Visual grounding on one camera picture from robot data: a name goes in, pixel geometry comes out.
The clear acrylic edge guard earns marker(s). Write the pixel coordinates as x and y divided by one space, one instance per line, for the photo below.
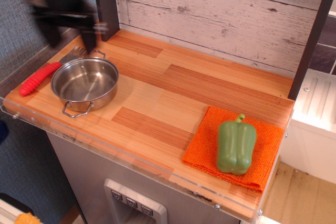
152 158

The stainless steel pot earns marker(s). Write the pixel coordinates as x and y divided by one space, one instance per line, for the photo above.
85 84

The green toy bell pepper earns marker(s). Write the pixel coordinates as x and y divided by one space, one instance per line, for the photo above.
236 142

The silver dispenser panel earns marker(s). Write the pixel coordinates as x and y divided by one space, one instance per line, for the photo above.
131 203

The red handled metal fork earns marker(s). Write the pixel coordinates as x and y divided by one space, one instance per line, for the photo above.
39 76

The orange object bottom left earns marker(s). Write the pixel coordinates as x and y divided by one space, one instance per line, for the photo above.
27 218

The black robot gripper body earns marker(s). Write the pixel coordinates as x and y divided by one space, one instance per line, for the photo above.
68 13

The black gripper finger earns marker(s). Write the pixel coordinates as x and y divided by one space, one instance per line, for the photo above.
89 38
50 32

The grey toy fridge cabinet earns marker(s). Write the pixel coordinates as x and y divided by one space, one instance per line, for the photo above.
87 173

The white toy sink unit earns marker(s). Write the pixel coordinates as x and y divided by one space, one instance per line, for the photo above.
309 142

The dark left shelf post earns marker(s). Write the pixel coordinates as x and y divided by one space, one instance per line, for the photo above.
108 14

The orange knitted cloth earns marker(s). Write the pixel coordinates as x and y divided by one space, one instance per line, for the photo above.
202 151

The dark right shelf post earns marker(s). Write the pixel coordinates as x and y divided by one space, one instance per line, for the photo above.
315 33

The dark shelf post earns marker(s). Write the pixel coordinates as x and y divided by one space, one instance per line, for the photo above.
315 33
108 14

